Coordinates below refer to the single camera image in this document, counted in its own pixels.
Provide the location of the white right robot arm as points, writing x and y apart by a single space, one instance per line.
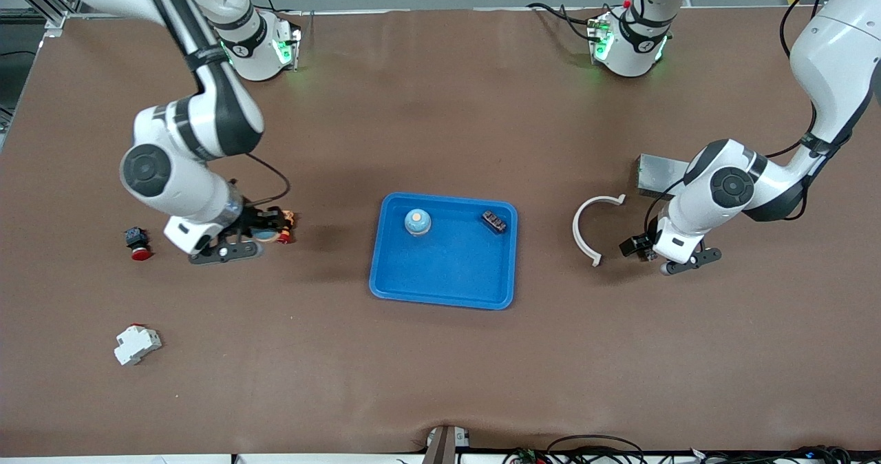
199 127

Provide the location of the white circuit breaker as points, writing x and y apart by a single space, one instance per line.
136 344

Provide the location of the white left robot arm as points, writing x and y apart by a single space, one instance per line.
733 188

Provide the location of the blue plastic tray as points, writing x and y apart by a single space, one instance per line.
444 264

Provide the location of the blue bell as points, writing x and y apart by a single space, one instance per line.
265 232
418 222

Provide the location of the yellow emergency stop button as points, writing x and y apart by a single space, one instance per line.
289 217

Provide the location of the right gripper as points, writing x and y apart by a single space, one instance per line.
249 219

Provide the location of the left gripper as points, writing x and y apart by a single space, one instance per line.
645 241

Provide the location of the aluminium frame strut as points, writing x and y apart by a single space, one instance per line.
51 32

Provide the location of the red push button switch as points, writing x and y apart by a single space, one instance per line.
138 240

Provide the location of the white curved pipe clamp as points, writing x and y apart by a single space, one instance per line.
577 233

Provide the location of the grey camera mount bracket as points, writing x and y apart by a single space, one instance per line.
447 443

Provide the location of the silver metal power supply box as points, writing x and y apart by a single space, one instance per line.
654 171

